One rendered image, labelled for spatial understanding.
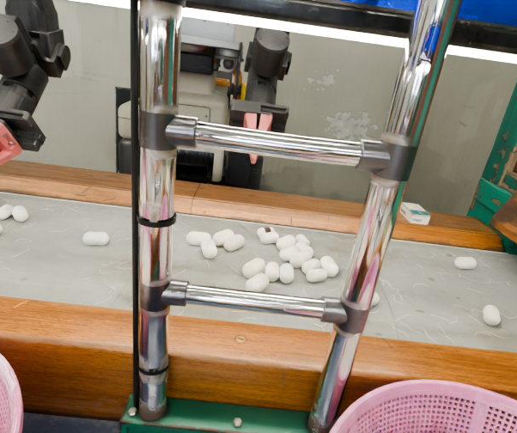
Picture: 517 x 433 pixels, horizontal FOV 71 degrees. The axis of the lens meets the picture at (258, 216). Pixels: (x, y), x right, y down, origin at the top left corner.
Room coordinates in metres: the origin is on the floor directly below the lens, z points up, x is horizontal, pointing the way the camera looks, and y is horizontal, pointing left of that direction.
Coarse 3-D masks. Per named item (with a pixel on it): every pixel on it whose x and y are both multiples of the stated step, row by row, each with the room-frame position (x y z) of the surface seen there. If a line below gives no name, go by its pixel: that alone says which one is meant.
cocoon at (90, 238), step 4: (88, 232) 0.45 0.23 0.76; (92, 232) 0.45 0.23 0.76; (96, 232) 0.45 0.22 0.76; (100, 232) 0.45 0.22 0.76; (104, 232) 0.45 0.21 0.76; (84, 236) 0.44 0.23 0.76; (88, 236) 0.44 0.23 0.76; (92, 236) 0.44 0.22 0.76; (96, 236) 0.44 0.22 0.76; (100, 236) 0.44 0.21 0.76; (104, 236) 0.45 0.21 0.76; (108, 236) 0.45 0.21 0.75; (84, 240) 0.44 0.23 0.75; (88, 240) 0.44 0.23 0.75; (92, 240) 0.44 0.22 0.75; (96, 240) 0.44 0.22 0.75; (100, 240) 0.44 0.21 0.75; (104, 240) 0.44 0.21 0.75; (108, 240) 0.45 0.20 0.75; (88, 244) 0.44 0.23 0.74; (92, 244) 0.44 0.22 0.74; (96, 244) 0.44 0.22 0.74; (100, 244) 0.44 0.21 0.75; (104, 244) 0.45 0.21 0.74
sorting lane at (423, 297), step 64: (0, 192) 0.58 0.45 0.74; (0, 256) 0.39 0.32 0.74; (64, 256) 0.41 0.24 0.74; (128, 256) 0.43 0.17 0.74; (192, 256) 0.45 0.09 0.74; (256, 256) 0.48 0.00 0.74; (320, 256) 0.51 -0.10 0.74; (448, 256) 0.57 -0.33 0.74; (256, 320) 0.33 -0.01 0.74; (384, 320) 0.37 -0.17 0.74; (448, 320) 0.38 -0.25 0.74; (512, 320) 0.40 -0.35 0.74
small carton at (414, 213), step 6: (402, 204) 0.69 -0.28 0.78; (408, 204) 0.69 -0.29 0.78; (414, 204) 0.69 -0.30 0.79; (402, 210) 0.69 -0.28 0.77; (408, 210) 0.66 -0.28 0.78; (414, 210) 0.66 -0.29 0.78; (420, 210) 0.66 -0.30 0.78; (408, 216) 0.65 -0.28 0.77; (414, 216) 0.64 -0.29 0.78; (420, 216) 0.64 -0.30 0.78; (426, 216) 0.64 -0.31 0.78; (414, 222) 0.64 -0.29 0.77; (420, 222) 0.64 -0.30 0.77; (426, 222) 0.64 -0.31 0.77
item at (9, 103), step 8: (0, 88) 0.56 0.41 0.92; (8, 88) 0.56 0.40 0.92; (16, 88) 0.57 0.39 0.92; (24, 88) 0.58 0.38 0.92; (0, 96) 0.55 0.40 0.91; (8, 96) 0.55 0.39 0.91; (16, 96) 0.56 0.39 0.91; (24, 96) 0.57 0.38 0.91; (32, 96) 0.58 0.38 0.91; (0, 104) 0.54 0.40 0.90; (8, 104) 0.54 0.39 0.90; (16, 104) 0.55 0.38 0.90; (24, 104) 0.56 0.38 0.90; (32, 104) 0.58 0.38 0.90; (0, 112) 0.53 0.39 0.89; (8, 112) 0.53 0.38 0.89; (16, 112) 0.53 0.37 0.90; (24, 112) 0.53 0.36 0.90; (32, 112) 0.58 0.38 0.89; (8, 120) 0.53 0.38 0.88; (16, 120) 0.53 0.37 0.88; (24, 120) 0.52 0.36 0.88; (32, 120) 0.54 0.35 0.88; (16, 128) 0.55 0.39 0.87; (24, 128) 0.55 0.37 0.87; (32, 128) 0.55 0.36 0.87; (40, 136) 0.56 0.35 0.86
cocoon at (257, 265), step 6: (258, 258) 0.44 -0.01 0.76; (246, 264) 0.42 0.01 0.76; (252, 264) 0.42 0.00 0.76; (258, 264) 0.42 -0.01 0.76; (264, 264) 0.43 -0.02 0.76; (246, 270) 0.41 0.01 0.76; (252, 270) 0.41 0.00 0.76; (258, 270) 0.42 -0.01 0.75; (264, 270) 0.43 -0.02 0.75; (246, 276) 0.41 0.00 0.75; (252, 276) 0.41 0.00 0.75
